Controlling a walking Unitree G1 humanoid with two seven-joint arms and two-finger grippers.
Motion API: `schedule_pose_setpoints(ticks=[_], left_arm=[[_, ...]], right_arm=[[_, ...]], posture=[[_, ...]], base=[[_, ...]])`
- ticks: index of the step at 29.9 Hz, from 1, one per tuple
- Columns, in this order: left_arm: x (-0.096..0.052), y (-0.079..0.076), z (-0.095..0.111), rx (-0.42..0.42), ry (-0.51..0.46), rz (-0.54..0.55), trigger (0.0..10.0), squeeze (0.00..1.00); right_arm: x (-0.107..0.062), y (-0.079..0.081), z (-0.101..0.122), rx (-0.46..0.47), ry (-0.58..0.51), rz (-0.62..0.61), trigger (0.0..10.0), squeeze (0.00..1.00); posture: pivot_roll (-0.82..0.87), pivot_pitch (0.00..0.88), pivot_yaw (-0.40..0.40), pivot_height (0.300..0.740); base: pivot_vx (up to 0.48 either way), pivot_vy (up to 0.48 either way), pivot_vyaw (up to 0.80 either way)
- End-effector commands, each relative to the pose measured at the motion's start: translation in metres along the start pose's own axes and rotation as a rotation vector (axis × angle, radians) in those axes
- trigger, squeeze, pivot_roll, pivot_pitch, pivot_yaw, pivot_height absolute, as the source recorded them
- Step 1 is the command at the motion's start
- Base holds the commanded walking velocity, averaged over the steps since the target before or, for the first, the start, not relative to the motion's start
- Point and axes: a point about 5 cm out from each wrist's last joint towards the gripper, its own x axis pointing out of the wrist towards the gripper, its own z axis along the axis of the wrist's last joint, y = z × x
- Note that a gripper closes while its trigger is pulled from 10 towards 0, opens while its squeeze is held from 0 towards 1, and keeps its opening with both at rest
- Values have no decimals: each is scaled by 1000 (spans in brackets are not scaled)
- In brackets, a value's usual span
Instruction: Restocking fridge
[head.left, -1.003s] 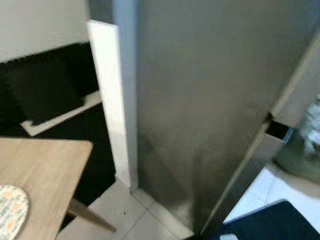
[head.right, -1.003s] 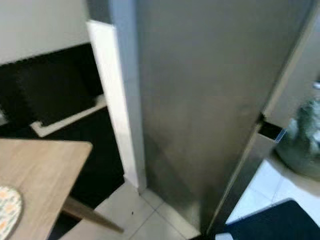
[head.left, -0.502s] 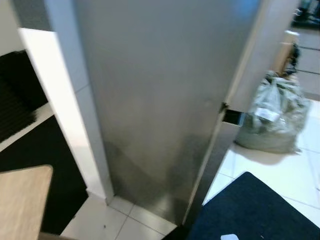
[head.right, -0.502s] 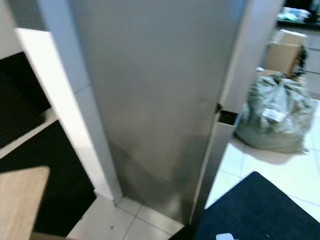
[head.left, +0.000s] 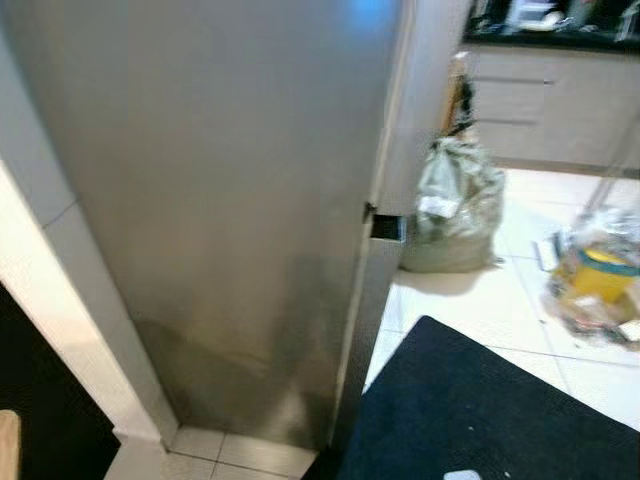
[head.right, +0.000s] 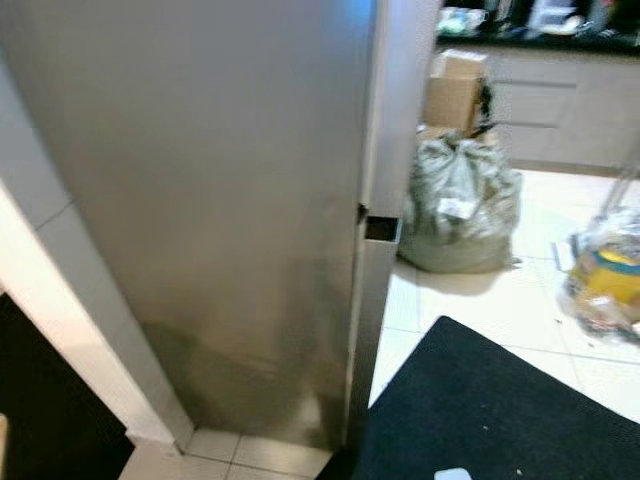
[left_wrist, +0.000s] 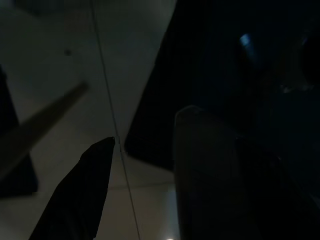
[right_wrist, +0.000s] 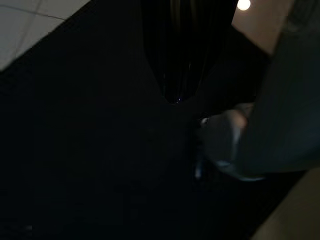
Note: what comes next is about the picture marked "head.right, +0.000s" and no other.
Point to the black floor rug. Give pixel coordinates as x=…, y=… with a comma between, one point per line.
x=490, y=410

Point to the stainless steel fridge cabinet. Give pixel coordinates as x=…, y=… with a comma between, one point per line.
x=190, y=200

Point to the large brown cardboard box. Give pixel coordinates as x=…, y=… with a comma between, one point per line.
x=452, y=95

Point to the wooden table leg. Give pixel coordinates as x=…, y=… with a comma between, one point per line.
x=2, y=450

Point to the grey-green tied rubbish bag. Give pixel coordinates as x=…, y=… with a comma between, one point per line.
x=460, y=210

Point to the black countertop with hob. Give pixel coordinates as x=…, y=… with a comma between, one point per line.
x=540, y=42

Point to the clear bag with yellow packaging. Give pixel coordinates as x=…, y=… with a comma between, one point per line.
x=610, y=280

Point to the steel freezer door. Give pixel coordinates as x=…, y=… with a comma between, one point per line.
x=400, y=100

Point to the black foam floor tiles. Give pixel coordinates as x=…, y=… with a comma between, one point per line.
x=60, y=420

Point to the beige kitchen cabinets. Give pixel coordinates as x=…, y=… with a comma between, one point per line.
x=560, y=110

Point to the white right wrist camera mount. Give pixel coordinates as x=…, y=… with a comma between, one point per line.
x=453, y=474

